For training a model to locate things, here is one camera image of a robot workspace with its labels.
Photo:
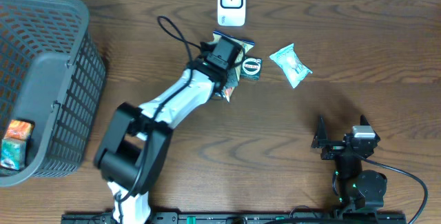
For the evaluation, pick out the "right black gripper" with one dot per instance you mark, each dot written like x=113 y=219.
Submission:
x=334 y=147

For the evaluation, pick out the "green Zam-Buk tin box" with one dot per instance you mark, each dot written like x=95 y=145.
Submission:
x=251 y=68

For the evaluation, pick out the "light green candy packet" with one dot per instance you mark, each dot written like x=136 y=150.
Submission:
x=293 y=68

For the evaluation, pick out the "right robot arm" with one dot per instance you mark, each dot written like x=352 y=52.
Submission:
x=359 y=190

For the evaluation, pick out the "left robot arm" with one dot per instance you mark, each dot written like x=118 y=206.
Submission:
x=134 y=147

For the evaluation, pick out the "white barcode scanner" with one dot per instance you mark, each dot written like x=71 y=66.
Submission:
x=231 y=13

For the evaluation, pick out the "grey plastic mesh basket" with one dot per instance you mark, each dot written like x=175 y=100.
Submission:
x=52 y=76

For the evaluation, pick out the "orange small box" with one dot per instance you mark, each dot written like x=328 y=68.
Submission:
x=19 y=130

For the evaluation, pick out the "teal silver small box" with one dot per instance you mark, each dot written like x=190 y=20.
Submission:
x=13 y=154

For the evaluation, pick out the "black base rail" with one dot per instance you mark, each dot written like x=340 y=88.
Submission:
x=194 y=218

